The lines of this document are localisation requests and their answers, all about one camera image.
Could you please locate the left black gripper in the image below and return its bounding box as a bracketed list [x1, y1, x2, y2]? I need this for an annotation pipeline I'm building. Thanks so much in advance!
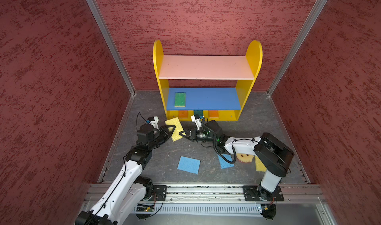
[148, 125, 176, 150]

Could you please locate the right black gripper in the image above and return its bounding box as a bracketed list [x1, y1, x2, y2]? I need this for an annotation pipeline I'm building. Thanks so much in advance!
[179, 127, 217, 143]

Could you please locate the yellow sponge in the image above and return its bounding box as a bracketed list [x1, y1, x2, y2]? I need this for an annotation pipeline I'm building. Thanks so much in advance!
[165, 117, 183, 142]

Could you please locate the tan orange-backed sponge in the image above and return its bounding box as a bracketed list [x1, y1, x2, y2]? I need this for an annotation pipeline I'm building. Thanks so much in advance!
[178, 110, 189, 119]

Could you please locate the dark green sponge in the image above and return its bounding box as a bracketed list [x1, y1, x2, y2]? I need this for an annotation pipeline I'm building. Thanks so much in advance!
[193, 110, 204, 119]

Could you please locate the orange sponge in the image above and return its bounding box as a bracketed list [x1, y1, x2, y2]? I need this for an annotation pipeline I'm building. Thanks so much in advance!
[208, 110, 219, 119]

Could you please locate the bright green sponge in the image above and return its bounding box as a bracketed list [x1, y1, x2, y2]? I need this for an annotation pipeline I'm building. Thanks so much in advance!
[174, 93, 186, 108]

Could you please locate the yellow sponge near right arm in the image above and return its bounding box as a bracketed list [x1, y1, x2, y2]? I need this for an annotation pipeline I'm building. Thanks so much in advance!
[255, 156, 267, 172]

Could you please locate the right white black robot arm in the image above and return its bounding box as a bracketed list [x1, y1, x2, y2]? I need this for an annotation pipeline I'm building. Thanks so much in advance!
[179, 120, 294, 202]

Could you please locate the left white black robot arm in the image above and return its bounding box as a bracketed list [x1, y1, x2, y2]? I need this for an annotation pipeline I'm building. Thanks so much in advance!
[75, 124, 176, 225]

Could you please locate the yellow shelf with coloured boards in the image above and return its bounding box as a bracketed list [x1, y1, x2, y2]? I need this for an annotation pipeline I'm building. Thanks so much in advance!
[153, 40, 263, 121]

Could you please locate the light blue sponge left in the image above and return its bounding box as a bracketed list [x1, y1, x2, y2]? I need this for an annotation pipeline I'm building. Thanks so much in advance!
[177, 156, 200, 174]

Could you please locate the light blue sponge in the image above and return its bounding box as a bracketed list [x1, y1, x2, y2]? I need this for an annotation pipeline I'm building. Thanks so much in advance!
[218, 154, 234, 169]
[177, 156, 200, 174]

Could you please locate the light blue sponge right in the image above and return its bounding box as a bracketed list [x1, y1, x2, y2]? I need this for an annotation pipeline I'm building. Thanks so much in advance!
[218, 154, 234, 169]

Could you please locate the round smiley face sponge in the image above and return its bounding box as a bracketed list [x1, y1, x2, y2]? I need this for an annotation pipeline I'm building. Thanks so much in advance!
[237, 154, 255, 163]

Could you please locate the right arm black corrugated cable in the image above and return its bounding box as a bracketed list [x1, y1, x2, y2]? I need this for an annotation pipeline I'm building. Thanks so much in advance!
[200, 117, 261, 164]

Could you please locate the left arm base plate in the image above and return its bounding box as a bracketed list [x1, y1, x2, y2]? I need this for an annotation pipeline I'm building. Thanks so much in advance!
[143, 185, 168, 202]

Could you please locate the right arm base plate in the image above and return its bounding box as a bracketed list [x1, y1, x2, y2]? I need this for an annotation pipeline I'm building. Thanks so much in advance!
[243, 185, 284, 202]

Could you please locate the aluminium mounting rail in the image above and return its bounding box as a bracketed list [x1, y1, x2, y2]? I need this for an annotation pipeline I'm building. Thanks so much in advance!
[84, 183, 325, 203]

